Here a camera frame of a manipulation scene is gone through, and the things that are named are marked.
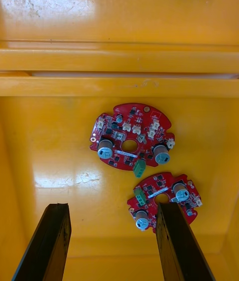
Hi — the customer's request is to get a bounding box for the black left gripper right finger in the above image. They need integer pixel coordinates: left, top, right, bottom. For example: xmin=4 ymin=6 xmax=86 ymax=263
xmin=155 ymin=201 xmax=216 ymax=281

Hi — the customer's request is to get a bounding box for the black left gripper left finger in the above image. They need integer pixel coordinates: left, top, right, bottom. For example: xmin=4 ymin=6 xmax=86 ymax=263
xmin=11 ymin=202 xmax=72 ymax=281

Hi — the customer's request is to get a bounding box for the round red circuit board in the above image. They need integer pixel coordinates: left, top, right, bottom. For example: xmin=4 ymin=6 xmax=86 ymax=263
xmin=89 ymin=102 xmax=176 ymax=178
xmin=126 ymin=171 xmax=203 ymax=234

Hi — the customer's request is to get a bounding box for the yellow-orange plastic bin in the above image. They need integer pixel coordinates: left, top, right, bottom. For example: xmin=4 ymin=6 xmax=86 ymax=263
xmin=0 ymin=71 xmax=239 ymax=281
xmin=0 ymin=0 xmax=239 ymax=74

